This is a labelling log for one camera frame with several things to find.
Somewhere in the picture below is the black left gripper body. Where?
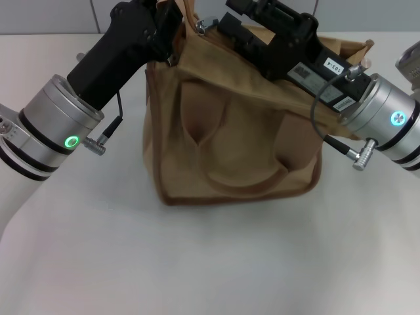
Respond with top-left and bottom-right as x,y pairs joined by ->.
67,0 -> 161,111

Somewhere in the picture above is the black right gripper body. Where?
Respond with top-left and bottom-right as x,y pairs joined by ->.
259,14 -> 373,114

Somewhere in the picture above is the silver metal zipper pull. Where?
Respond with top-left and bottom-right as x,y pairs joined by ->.
195,16 -> 219,33

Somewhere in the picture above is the khaki fabric food bag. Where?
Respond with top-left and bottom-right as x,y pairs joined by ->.
142,0 -> 375,207

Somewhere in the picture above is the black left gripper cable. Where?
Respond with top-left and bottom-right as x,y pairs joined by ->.
75,52 -> 125,157

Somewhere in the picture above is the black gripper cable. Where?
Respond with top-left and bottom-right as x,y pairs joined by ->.
311,64 -> 379,171
75,52 -> 125,157

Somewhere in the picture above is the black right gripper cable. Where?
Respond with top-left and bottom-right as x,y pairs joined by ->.
311,64 -> 379,171

